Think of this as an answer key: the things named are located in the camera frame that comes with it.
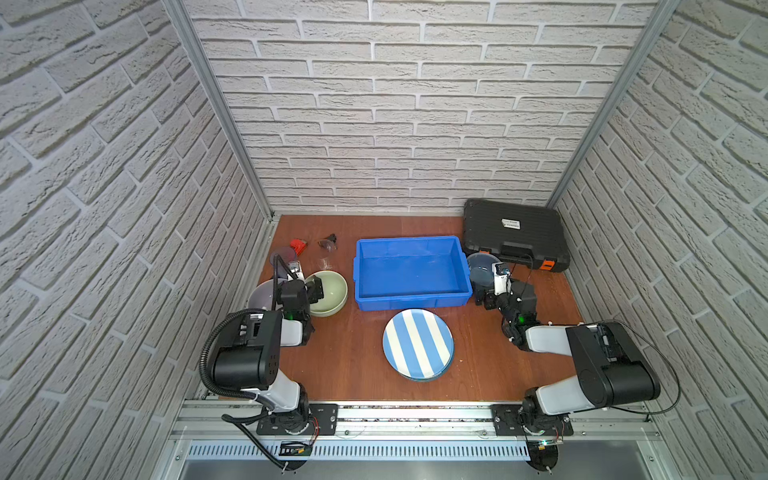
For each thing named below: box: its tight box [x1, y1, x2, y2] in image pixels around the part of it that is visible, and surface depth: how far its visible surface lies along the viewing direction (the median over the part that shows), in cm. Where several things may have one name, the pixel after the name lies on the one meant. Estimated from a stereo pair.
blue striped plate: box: [382, 308, 455, 382], surface depth 85 cm
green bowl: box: [305, 270, 348, 317], surface depth 96 cm
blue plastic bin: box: [352, 235, 473, 312], surface depth 104 cm
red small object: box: [289, 239, 307, 255], surface depth 109 cm
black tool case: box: [463, 198, 571, 273], surface depth 109 cm
